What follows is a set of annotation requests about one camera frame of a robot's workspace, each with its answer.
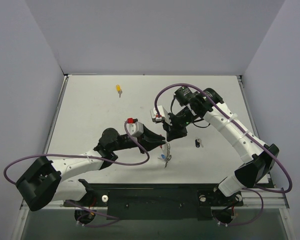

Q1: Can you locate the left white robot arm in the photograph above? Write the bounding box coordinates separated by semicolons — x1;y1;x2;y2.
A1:
15;122;166;212

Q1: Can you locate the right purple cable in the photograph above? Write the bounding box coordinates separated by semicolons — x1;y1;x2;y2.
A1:
154;83;293;228

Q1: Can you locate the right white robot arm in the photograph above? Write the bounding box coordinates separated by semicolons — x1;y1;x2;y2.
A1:
161;86;279;205

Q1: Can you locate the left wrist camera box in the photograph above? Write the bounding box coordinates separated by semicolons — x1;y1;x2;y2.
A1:
127;118;144;138

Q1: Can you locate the dark blue tagged key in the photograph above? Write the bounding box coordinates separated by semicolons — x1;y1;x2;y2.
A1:
195;137;204;148

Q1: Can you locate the chain of metal keyrings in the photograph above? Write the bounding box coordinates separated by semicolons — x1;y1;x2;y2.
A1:
162;142;173;168

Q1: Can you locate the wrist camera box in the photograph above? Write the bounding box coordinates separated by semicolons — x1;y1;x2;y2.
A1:
127;118;144;138
150;105;172;126

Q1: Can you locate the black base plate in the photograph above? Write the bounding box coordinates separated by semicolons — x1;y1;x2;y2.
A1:
77;182;243;221

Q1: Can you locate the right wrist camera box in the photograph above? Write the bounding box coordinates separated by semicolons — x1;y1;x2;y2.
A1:
150;105;172;126

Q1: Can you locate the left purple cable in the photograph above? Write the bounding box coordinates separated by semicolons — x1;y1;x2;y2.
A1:
3;121;151;228

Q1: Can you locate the purple cable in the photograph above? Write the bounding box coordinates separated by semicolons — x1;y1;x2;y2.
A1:
3;121;151;228
154;83;293;228

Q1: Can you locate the yellow tagged key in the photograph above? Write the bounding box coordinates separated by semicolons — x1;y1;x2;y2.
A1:
115;84;123;98

